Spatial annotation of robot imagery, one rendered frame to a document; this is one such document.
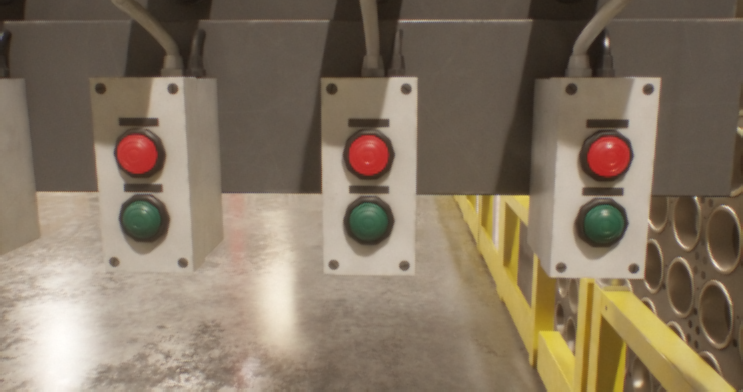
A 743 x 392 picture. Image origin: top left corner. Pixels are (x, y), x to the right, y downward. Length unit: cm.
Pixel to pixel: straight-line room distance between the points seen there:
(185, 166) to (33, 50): 21
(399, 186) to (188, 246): 17
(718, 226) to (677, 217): 29
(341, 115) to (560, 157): 16
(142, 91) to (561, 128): 31
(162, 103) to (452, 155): 24
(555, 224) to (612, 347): 75
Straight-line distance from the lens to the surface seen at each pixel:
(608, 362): 122
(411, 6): 57
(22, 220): 62
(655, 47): 58
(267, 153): 55
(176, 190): 48
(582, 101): 47
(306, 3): 57
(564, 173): 47
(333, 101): 45
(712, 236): 267
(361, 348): 179
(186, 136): 48
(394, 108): 45
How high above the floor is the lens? 77
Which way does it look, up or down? 10 degrees down
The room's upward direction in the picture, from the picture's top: straight up
